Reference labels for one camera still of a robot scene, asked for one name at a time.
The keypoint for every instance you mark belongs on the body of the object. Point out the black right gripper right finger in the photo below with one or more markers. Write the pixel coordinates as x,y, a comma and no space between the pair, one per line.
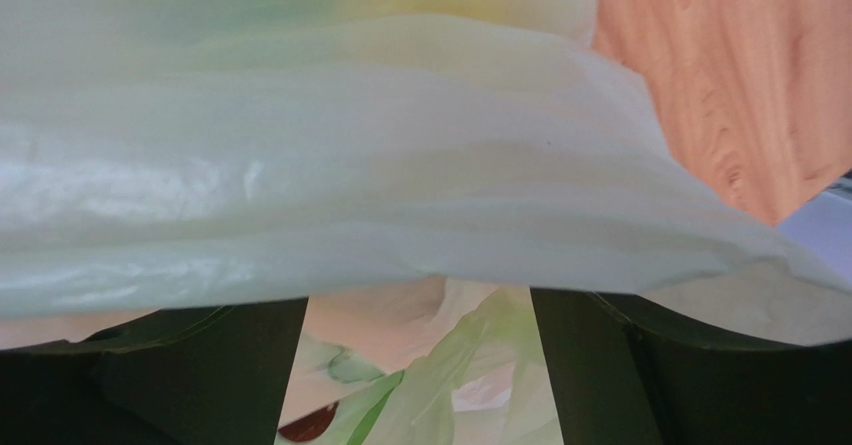
625,370

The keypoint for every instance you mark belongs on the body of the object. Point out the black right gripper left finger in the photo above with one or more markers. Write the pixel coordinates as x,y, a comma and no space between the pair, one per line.
213,375

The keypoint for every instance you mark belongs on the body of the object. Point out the light green plastic bag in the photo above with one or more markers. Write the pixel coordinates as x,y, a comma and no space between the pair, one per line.
412,169

